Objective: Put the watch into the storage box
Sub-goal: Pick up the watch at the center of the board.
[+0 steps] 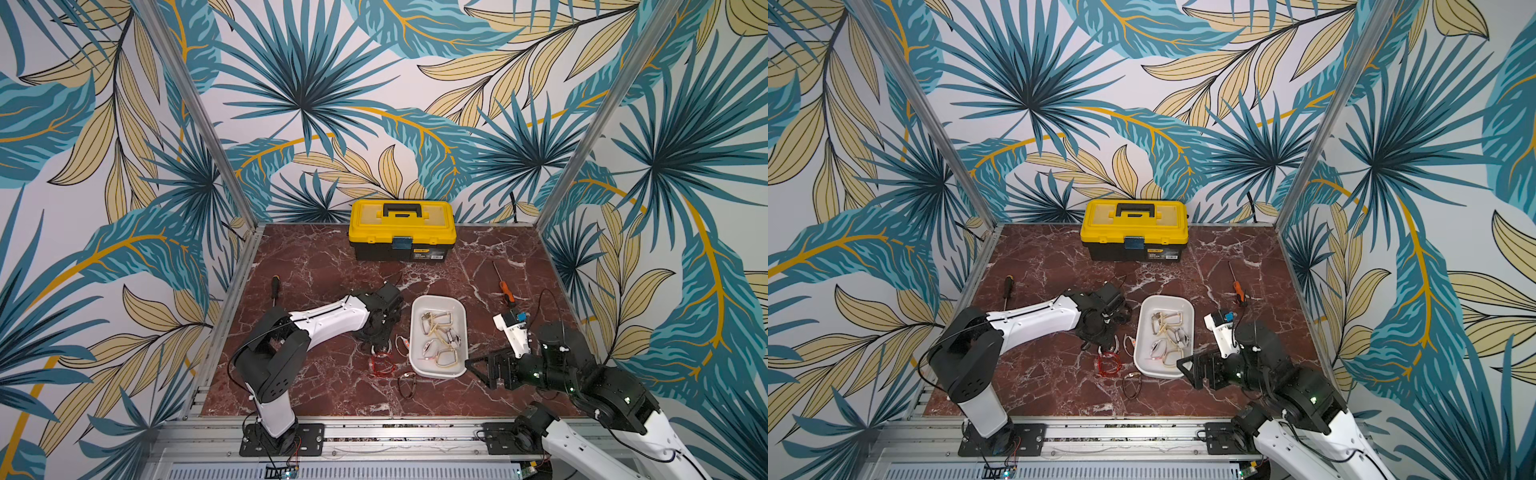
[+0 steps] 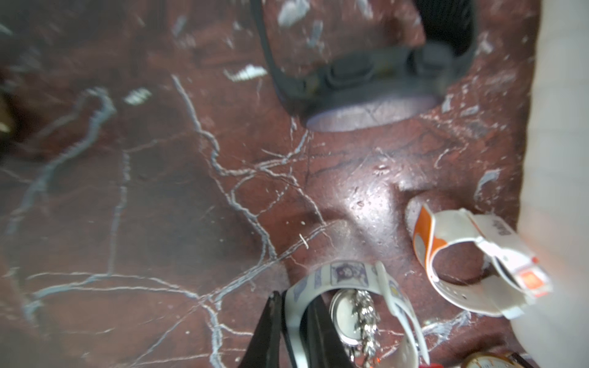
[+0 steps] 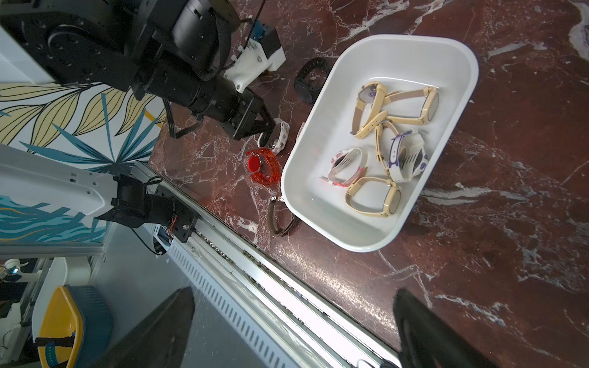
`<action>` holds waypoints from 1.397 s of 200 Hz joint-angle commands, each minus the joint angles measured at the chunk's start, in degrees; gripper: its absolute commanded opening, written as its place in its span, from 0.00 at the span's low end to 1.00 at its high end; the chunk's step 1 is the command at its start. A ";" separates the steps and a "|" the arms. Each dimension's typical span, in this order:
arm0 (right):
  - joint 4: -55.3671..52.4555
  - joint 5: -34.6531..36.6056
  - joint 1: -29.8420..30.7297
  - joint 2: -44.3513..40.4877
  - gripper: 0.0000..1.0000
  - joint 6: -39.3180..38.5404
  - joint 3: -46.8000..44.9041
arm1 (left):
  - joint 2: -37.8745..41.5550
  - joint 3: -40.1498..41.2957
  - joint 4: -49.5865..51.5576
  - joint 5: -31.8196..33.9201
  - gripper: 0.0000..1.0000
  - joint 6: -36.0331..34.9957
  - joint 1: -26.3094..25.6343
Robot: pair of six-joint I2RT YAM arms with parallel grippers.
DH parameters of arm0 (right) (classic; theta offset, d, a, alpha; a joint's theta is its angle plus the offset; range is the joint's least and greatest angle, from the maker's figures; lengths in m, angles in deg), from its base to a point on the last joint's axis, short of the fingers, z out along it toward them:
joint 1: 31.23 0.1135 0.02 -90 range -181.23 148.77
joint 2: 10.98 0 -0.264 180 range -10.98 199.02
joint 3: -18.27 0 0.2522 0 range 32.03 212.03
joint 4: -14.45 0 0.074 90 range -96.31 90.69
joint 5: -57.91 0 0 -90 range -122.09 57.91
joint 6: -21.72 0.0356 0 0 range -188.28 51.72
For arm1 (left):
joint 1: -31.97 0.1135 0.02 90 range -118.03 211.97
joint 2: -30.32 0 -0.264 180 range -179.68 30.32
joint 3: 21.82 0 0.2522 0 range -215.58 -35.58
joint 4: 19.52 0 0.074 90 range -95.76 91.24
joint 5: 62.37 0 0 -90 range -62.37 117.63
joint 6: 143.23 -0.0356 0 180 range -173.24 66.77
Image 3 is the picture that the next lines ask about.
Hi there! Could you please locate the beige strap watch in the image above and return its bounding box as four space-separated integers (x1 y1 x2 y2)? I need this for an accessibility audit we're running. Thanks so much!
351 81 388 139

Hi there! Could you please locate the red transparent watch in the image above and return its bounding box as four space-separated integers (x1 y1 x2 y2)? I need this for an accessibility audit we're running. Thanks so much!
245 148 282 186

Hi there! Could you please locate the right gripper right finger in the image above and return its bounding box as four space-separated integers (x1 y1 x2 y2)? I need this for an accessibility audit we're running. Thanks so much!
393 288 496 367

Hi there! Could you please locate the beige square watch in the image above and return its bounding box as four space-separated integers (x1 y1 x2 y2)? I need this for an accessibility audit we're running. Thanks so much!
382 87 440 126

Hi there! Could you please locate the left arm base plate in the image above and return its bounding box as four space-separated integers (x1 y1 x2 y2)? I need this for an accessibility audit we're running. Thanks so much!
97 174 197 255

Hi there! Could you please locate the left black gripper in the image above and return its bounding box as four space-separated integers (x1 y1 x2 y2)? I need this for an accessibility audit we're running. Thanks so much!
202 76 276 140

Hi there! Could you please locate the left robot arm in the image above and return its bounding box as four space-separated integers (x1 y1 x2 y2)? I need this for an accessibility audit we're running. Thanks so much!
1 1 275 145

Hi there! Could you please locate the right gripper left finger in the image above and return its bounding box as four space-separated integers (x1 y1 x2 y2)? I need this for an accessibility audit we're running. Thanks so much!
92 287 196 367

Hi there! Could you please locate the white plastic storage tray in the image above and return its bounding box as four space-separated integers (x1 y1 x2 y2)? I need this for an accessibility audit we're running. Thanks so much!
282 35 479 252

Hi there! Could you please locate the black round watch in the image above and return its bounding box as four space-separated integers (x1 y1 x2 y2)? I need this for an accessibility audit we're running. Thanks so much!
294 58 330 104

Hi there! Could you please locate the aluminium front rail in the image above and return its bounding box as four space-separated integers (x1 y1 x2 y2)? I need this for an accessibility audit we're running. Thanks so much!
147 181 400 367

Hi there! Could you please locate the yellow blue bin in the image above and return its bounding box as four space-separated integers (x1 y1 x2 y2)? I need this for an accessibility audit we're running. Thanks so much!
35 285 114 367

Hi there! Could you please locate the beige looped watch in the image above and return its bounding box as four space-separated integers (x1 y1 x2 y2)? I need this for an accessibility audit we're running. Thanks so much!
345 176 402 218

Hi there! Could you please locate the white pink watch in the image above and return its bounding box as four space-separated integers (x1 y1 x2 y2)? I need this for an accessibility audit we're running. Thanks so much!
320 147 368 188

